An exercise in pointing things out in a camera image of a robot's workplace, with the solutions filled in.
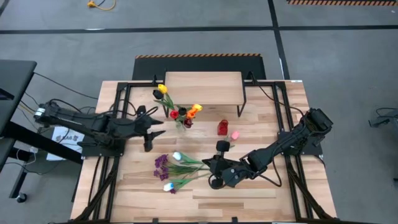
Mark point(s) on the purple flower spray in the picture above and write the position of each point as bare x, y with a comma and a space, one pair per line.
161, 161
173, 190

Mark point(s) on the white blue tulip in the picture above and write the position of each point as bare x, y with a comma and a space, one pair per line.
177, 155
168, 187

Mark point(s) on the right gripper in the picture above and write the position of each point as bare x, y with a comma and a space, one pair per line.
227, 172

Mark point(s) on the pink tulip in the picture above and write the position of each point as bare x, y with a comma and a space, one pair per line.
235, 135

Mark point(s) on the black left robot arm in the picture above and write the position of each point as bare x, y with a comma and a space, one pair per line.
93, 124

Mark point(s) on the orange black hazard tape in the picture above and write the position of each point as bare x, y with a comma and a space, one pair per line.
342, 2

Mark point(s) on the red glass vase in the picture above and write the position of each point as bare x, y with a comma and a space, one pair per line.
222, 127

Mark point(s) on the wooden shelf with black legs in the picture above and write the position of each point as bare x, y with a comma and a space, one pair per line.
203, 88

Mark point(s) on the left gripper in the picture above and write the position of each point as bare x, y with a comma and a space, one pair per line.
138, 126

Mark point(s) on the black caster wheel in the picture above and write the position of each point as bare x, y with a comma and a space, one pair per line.
21, 198

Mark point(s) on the black striped-edge floor mat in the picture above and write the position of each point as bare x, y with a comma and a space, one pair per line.
199, 65

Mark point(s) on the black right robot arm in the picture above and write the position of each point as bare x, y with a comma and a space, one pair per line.
289, 141

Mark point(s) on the white paper sign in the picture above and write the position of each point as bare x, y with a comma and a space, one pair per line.
66, 138

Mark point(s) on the black floor device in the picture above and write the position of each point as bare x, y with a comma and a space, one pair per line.
377, 121

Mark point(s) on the yellow orange tulip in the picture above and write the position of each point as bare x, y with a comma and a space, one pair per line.
162, 88

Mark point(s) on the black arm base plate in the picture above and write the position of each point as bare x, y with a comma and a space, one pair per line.
102, 151
314, 149

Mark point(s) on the dark red tulip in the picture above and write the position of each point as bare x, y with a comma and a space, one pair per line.
187, 123

